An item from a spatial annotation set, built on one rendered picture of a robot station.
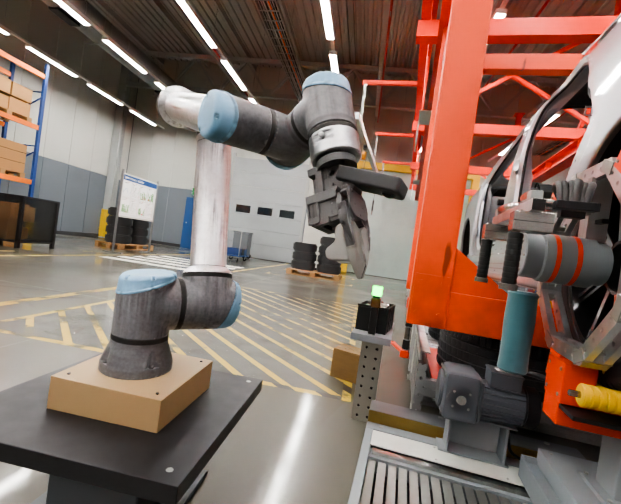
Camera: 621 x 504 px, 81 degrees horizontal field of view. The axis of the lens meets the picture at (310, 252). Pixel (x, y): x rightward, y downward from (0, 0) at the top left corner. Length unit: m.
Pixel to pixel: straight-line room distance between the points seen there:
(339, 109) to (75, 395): 0.90
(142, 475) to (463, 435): 1.24
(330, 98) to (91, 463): 0.84
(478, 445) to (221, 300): 1.18
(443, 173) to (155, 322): 1.24
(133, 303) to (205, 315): 0.19
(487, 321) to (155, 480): 1.30
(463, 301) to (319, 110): 1.17
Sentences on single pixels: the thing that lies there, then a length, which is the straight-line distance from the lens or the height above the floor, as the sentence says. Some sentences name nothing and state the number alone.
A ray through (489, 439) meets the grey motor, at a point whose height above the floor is 0.13.
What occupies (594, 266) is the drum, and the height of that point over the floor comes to 0.84.
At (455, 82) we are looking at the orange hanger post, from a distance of 1.80.
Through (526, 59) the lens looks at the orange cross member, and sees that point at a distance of 4.13.
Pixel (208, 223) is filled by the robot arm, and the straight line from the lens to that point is 1.15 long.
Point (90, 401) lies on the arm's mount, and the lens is 1.10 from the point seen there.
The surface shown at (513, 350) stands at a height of 0.55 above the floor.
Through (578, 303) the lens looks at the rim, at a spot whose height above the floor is 0.72.
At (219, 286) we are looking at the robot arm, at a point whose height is 0.63.
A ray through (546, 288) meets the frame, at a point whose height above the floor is 0.76.
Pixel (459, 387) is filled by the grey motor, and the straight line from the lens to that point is 1.50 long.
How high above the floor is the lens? 0.79
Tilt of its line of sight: 1 degrees down
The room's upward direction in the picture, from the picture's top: 8 degrees clockwise
